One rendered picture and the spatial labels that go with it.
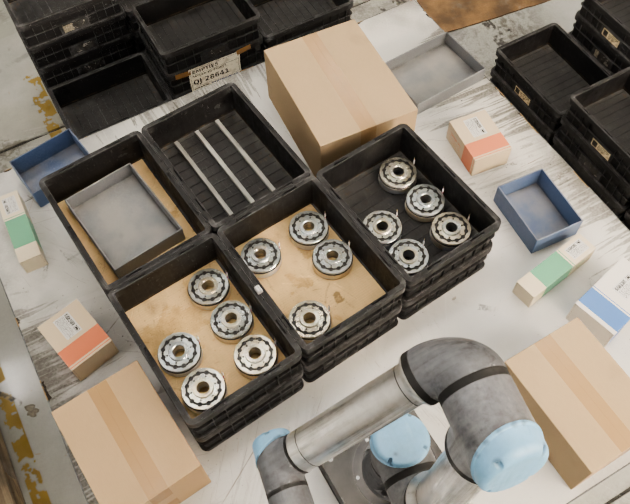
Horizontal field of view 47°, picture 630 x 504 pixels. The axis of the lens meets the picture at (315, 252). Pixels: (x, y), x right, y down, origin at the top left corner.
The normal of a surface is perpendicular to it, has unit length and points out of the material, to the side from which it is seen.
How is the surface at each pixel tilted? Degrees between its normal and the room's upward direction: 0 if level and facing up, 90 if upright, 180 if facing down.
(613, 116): 0
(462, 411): 46
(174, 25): 0
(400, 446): 10
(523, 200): 0
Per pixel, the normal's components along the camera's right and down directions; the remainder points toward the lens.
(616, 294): -0.02, -0.50
